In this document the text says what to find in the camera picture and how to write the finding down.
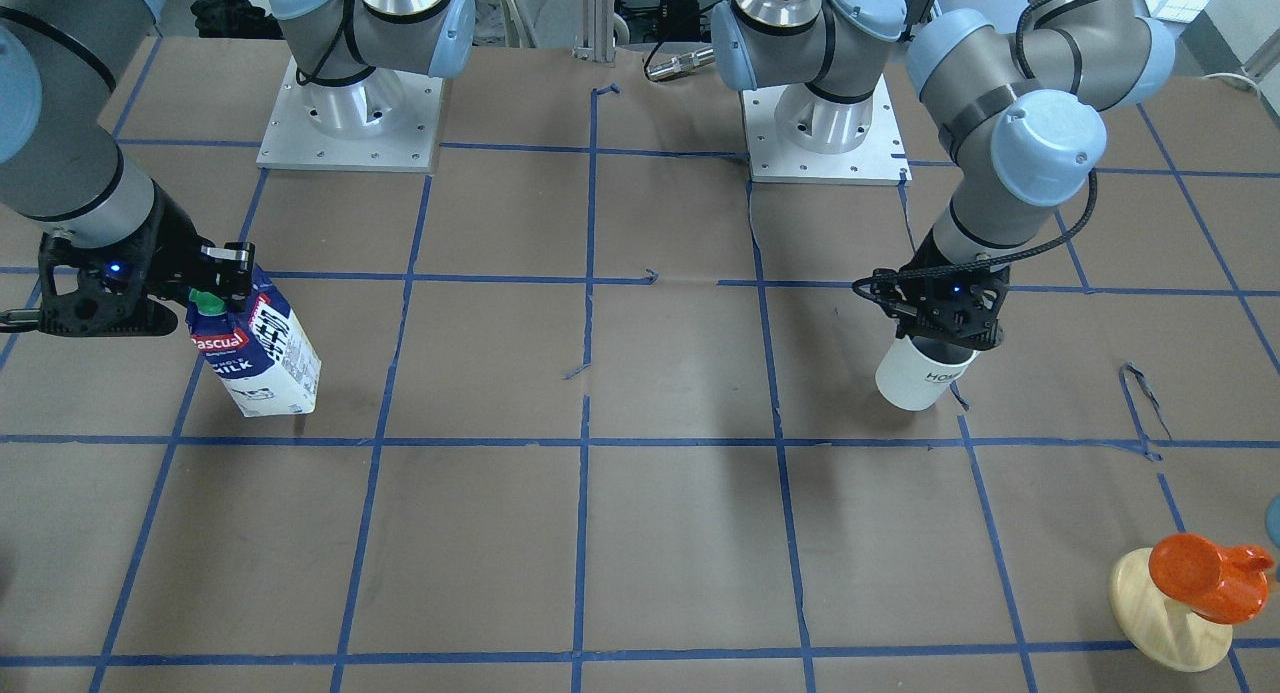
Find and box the white mug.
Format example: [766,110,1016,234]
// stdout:
[876,336,979,411]

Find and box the blue white milk carton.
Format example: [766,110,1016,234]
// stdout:
[186,266,323,418]

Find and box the orange cup on stand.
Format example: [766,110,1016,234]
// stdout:
[1148,533,1276,625]

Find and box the aluminium frame post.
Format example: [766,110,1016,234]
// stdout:
[572,0,616,67]

